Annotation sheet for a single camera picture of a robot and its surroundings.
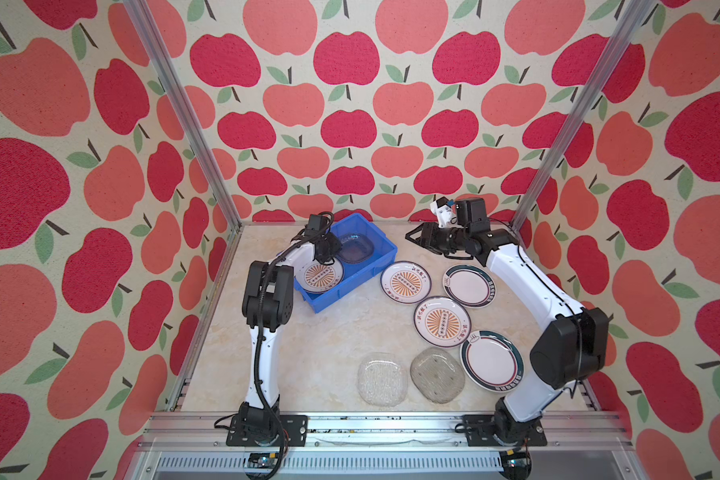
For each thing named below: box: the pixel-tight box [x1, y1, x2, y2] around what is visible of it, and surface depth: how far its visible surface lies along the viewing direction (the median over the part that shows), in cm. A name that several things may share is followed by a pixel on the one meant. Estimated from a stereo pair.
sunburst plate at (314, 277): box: [295, 259, 344, 293], surface depth 106 cm
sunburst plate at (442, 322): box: [413, 296, 472, 349], surface depth 95 cm
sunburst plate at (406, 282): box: [380, 260, 432, 305], surface depth 105 cm
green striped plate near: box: [459, 330, 525, 393], surface depth 88 cm
